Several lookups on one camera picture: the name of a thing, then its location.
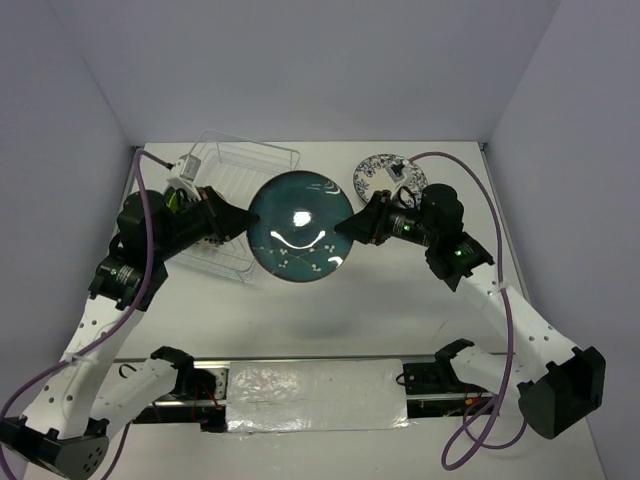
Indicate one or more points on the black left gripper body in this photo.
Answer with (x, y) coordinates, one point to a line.
(187, 227)

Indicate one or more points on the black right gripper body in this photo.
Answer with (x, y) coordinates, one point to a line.
(406, 224)

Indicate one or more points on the blue white floral plate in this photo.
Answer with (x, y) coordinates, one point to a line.
(370, 176)

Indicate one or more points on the dark green plate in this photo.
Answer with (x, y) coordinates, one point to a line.
(295, 239)

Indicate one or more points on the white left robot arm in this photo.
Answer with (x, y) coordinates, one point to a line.
(67, 428)

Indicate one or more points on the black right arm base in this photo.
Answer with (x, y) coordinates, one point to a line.
(432, 391)

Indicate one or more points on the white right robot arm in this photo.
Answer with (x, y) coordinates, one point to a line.
(553, 382)

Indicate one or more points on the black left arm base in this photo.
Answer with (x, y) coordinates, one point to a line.
(201, 402)

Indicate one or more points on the lime green plate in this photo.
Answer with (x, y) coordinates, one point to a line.
(173, 199)

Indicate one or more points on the silver foil sheet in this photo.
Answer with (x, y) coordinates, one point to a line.
(315, 396)

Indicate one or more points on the clear wire dish rack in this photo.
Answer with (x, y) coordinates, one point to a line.
(236, 168)

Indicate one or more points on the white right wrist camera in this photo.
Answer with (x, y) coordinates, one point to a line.
(398, 174)

